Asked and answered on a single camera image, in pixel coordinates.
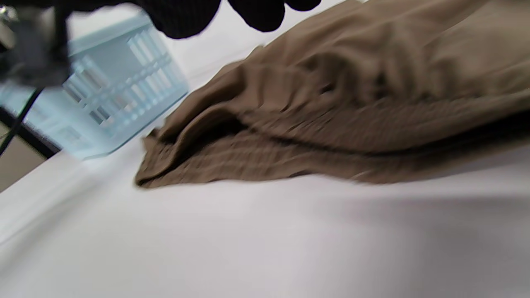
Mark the person's right hand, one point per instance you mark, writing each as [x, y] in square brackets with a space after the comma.
[186, 16]

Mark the brown garment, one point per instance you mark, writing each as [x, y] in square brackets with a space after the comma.
[352, 91]

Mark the light blue plastic basket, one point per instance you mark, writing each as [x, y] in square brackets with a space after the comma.
[124, 91]

